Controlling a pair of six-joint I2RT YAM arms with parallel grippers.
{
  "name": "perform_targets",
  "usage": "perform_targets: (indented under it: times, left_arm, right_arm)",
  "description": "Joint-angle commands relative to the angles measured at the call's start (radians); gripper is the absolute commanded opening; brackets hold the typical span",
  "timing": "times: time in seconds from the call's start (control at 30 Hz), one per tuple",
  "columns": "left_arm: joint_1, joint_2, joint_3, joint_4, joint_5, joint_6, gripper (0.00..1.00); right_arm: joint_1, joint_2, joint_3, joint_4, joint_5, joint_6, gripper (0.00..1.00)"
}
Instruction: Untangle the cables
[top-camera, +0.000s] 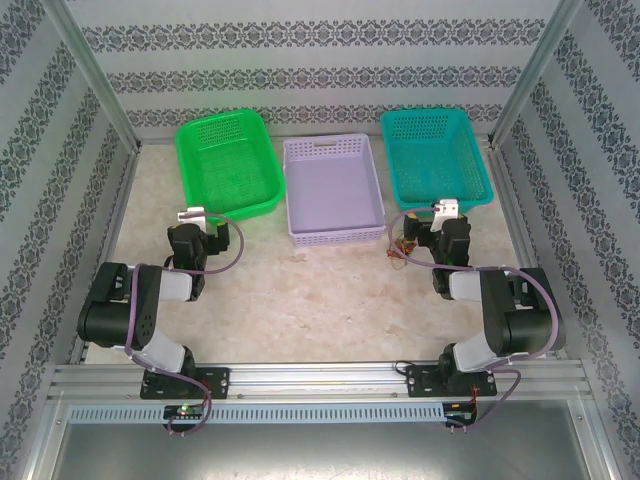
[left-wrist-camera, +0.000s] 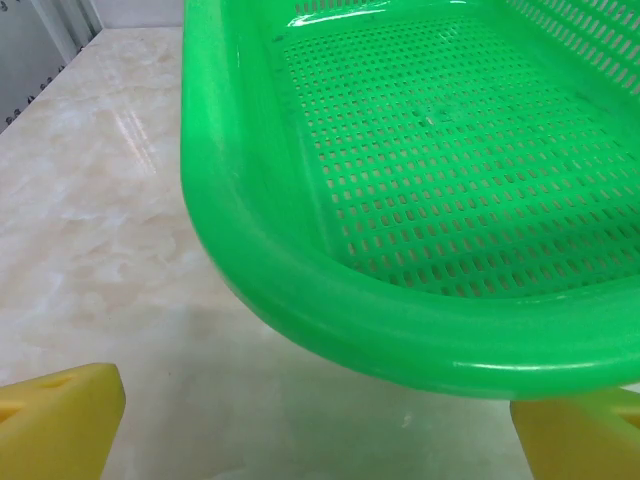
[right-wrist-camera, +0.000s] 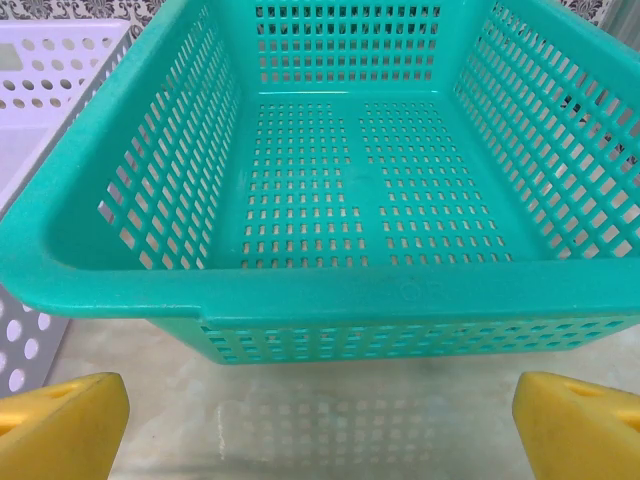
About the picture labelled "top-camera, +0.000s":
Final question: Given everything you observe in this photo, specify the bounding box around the colourful rubber bands bundle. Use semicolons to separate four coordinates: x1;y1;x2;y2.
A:
389;234;420;261

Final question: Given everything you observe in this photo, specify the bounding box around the thin red cable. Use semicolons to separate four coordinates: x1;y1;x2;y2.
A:
387;234;419;271

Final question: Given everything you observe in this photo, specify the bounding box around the green plastic basket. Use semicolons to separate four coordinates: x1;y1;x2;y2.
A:
174;108;286;223

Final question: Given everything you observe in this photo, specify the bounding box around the teal plastic basket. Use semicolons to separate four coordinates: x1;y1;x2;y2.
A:
379;108;495;214

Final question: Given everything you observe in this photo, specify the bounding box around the lavender plastic basket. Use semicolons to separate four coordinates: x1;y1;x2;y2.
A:
282;133;387;249

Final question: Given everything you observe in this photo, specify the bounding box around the metal shelf panel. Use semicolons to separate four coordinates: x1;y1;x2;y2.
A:
29;422;616;480

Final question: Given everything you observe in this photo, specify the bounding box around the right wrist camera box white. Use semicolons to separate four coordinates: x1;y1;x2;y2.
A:
432;198;460;220

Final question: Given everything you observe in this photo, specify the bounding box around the aluminium side rail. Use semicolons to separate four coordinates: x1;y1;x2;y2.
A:
68;144;144;365
488;139;571;361

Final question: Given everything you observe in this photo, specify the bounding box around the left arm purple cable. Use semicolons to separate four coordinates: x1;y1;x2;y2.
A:
123;212;246;437

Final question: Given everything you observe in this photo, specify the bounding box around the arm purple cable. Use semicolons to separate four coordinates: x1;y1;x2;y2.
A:
389;205;560;435
123;212;246;437

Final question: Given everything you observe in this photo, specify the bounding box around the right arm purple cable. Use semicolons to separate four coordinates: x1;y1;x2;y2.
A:
389;205;560;435

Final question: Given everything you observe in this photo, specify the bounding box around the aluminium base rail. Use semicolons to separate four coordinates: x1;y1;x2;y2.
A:
47;359;596;401

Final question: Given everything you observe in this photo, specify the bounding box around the aluminium frame post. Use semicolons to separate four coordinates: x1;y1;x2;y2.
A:
487;0;585;146
39;0;142;151

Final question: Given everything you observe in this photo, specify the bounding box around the slotted grey cable duct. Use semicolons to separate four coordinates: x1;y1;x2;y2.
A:
67;403;447;425

